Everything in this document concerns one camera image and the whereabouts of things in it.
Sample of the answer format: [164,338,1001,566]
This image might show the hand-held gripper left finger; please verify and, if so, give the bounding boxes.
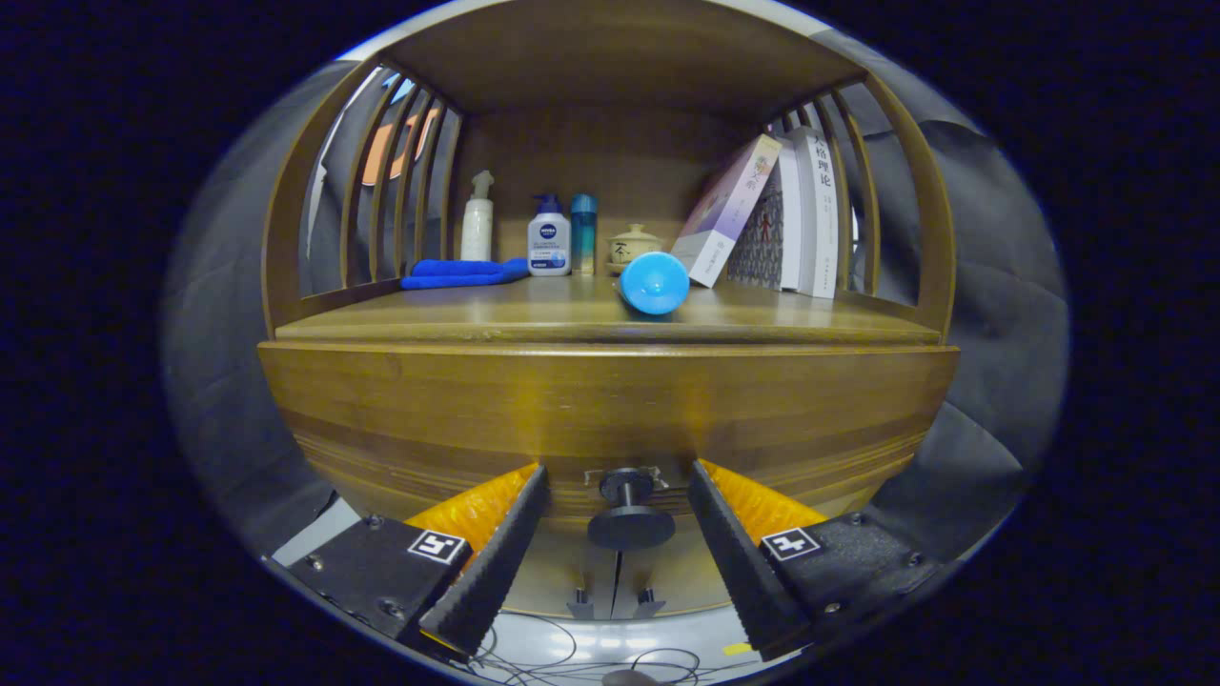
[286,464,551,663]

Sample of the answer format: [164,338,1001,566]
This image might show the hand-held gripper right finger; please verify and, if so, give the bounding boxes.
[686,459,945,662]

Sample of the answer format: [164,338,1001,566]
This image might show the black drawer knob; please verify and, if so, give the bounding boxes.
[586,467,678,552]

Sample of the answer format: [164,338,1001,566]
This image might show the blue cosmetic tube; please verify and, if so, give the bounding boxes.
[618,251,691,316]

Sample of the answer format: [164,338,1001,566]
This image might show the wooden cabinet door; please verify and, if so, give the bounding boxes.
[502,534,619,620]
[620,538,735,618]

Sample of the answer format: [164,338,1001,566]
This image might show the wooden countertop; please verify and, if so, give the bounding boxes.
[274,276,945,346]

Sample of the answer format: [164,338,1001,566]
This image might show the wooden cabinet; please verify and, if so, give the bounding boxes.
[259,0,959,620]

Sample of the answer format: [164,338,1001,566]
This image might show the blue folded cloth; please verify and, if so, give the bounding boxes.
[400,257,531,291]

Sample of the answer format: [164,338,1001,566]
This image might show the patterned cover book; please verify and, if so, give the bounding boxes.
[727,186,784,290]

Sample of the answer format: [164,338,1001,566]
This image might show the white blue-capped lotion bottle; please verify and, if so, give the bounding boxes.
[527,193,572,277]

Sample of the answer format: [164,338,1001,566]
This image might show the white pump bottle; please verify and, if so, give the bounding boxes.
[461,170,495,263]

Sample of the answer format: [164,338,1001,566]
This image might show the beige lidded tea cup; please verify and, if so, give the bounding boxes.
[607,224,665,275]

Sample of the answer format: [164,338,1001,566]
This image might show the slim teal bottle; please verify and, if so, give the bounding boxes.
[571,193,599,277]

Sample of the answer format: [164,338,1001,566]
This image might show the purple cover book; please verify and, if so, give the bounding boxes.
[670,133,783,289]

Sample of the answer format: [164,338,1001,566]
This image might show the thick white book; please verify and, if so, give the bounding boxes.
[796,126,842,299]

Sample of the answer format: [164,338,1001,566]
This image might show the black floor cables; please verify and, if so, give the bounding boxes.
[472,610,754,686]

